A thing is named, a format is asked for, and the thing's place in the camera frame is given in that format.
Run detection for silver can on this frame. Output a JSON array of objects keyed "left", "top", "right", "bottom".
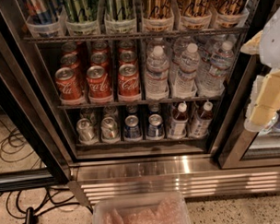
[
  {"left": 76, "top": 118, "right": 98, "bottom": 145},
  {"left": 100, "top": 117, "right": 120, "bottom": 144}
]

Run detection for tea bottle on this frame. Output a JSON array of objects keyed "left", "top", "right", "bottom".
[
  {"left": 169, "top": 102, "right": 188, "bottom": 139},
  {"left": 189, "top": 101, "right": 213, "bottom": 138}
]

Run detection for wire shelf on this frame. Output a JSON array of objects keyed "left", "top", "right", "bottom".
[
  {"left": 23, "top": 27, "right": 249, "bottom": 43},
  {"left": 58, "top": 96, "right": 222, "bottom": 110}
]

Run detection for red cola can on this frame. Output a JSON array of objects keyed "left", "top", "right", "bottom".
[
  {"left": 90, "top": 53, "right": 110, "bottom": 72},
  {"left": 118, "top": 64, "right": 140, "bottom": 101},
  {"left": 119, "top": 51, "right": 137, "bottom": 65},
  {"left": 55, "top": 67, "right": 86, "bottom": 105},
  {"left": 60, "top": 53, "right": 86, "bottom": 89},
  {"left": 87, "top": 65, "right": 113, "bottom": 103}
]

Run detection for silver can front left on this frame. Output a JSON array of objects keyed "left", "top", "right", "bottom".
[{"left": 76, "top": 118, "right": 98, "bottom": 145}]

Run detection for water bottle front right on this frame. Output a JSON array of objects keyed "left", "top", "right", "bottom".
[{"left": 197, "top": 41, "right": 234, "bottom": 98}]

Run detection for clear plastic bin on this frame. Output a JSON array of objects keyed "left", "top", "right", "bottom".
[{"left": 92, "top": 192, "right": 192, "bottom": 224}]

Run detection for water bottle front left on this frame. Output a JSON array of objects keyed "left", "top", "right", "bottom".
[{"left": 145, "top": 46, "right": 169, "bottom": 100}]

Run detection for orange can right lane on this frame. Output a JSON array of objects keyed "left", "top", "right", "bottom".
[{"left": 212, "top": 0, "right": 247, "bottom": 28}]

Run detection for fridge glass door right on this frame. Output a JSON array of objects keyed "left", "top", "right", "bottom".
[{"left": 217, "top": 53, "right": 280, "bottom": 169}]

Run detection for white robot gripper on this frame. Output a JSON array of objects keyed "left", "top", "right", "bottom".
[{"left": 240, "top": 6, "right": 280, "bottom": 132}]

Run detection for blue can front right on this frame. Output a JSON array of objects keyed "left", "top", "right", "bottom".
[{"left": 147, "top": 114, "right": 164, "bottom": 140}]

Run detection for black floor cables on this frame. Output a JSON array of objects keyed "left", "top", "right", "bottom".
[{"left": 0, "top": 121, "right": 93, "bottom": 224}]

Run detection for red cola can front middle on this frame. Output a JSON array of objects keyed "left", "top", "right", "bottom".
[{"left": 87, "top": 65, "right": 113, "bottom": 103}]

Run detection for tea bottle right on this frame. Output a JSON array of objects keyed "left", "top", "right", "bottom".
[{"left": 189, "top": 101, "right": 213, "bottom": 138}]

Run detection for orange can lane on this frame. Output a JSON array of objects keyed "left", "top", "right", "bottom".
[
  {"left": 177, "top": 0, "right": 211, "bottom": 29},
  {"left": 212, "top": 0, "right": 247, "bottom": 28}
]

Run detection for black fridge door frame left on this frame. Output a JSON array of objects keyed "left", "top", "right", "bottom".
[{"left": 0, "top": 0, "right": 71, "bottom": 193}]

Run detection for green can left lane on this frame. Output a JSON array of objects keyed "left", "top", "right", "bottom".
[{"left": 64, "top": 0, "right": 99, "bottom": 36}]

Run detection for orange can middle lane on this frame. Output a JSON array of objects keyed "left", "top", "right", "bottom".
[{"left": 177, "top": 0, "right": 211, "bottom": 29}]

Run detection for tea bottle left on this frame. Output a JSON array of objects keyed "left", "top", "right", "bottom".
[{"left": 169, "top": 102, "right": 188, "bottom": 139}]

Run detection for green can lane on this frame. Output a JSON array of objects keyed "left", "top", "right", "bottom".
[
  {"left": 104, "top": 0, "right": 137, "bottom": 34},
  {"left": 64, "top": 0, "right": 99, "bottom": 36}
]

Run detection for top wire shelf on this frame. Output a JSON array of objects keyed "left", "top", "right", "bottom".
[{"left": 23, "top": 27, "right": 249, "bottom": 43}]

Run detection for red cola can front left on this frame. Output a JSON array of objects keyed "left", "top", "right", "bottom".
[{"left": 55, "top": 67, "right": 86, "bottom": 105}]

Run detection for steel fridge base grille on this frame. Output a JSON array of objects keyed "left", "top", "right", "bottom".
[{"left": 68, "top": 155, "right": 280, "bottom": 206}]

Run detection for blue can top shelf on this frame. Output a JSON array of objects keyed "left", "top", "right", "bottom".
[{"left": 23, "top": 0, "right": 64, "bottom": 38}]

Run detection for blue can front left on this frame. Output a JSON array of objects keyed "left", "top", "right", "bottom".
[{"left": 124, "top": 115, "right": 142, "bottom": 141}]

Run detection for orange soda can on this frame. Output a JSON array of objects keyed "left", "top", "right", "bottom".
[{"left": 142, "top": 0, "right": 172, "bottom": 32}]

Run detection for middle wire shelf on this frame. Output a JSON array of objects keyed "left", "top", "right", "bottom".
[{"left": 58, "top": 96, "right": 222, "bottom": 110}]

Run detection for red cola can front right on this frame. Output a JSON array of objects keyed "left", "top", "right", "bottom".
[{"left": 118, "top": 64, "right": 140, "bottom": 101}]

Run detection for water bottle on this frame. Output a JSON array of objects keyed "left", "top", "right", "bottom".
[
  {"left": 197, "top": 41, "right": 234, "bottom": 98},
  {"left": 173, "top": 42, "right": 200, "bottom": 99},
  {"left": 145, "top": 46, "right": 169, "bottom": 100}
]

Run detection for water bottle front middle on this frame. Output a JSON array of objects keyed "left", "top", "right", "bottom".
[{"left": 173, "top": 42, "right": 200, "bottom": 99}]

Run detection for green can right lane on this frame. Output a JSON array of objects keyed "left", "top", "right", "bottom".
[{"left": 104, "top": 0, "right": 137, "bottom": 34}]

